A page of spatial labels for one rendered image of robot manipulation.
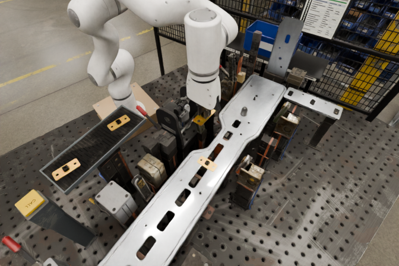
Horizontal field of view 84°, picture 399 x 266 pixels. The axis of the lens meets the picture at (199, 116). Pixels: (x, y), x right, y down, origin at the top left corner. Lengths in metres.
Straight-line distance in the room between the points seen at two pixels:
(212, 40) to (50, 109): 2.63
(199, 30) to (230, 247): 0.95
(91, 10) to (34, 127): 2.20
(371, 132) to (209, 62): 1.41
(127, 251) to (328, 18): 1.46
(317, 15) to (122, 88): 1.16
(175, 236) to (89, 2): 0.81
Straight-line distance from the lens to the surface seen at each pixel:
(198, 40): 0.52
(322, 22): 1.54
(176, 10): 0.62
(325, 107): 1.32
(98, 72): 1.12
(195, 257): 0.82
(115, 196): 0.83
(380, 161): 1.68
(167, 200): 0.90
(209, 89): 0.61
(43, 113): 3.01
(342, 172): 1.51
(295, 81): 1.37
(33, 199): 0.89
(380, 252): 2.27
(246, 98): 1.22
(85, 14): 0.84
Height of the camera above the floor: 1.84
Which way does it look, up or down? 49 degrees down
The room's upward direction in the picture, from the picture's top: straight up
